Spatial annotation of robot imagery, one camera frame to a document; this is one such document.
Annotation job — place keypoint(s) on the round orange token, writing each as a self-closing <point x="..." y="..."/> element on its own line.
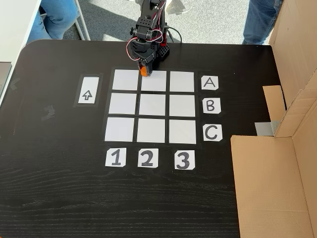
<point x="143" y="72"/>

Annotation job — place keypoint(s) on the white nine-square grid sheet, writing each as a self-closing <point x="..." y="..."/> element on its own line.
<point x="152" y="105"/>

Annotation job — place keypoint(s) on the paper sheet with arrow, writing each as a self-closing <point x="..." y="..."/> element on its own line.
<point x="88" y="95"/>

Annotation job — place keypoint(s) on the paper sheet letter A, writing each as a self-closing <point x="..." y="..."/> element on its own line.
<point x="210" y="83"/>

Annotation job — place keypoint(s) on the white metal leg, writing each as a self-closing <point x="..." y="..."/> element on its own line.
<point x="83" y="24"/>

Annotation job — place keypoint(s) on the paper sheet letter B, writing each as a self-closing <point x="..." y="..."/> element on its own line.
<point x="211" y="105"/>

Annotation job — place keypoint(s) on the paper sheet letter C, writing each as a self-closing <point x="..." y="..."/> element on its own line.
<point x="212" y="132"/>

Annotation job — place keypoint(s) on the paper sheet number 2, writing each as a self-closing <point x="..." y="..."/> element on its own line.
<point x="147" y="158"/>

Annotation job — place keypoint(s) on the seated person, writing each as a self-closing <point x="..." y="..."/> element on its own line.
<point x="59" y="19"/>

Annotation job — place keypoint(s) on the paper sheet number 1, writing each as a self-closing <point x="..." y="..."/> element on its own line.
<point x="115" y="157"/>

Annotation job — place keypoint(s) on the paper sheet number 3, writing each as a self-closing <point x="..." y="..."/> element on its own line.
<point x="184" y="160"/>

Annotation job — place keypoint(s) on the clear tape scrap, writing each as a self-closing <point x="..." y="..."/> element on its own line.
<point x="48" y="112"/>
<point x="15" y="83"/>

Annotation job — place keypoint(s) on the standing person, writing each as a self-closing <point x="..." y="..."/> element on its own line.
<point x="260" y="22"/>

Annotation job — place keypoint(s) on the white desk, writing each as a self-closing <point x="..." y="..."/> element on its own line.
<point x="15" y="29"/>

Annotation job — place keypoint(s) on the brown cardboard screen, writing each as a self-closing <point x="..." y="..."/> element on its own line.
<point x="270" y="186"/>

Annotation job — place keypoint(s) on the grey duct tape strip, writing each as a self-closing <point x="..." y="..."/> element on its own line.
<point x="265" y="128"/>

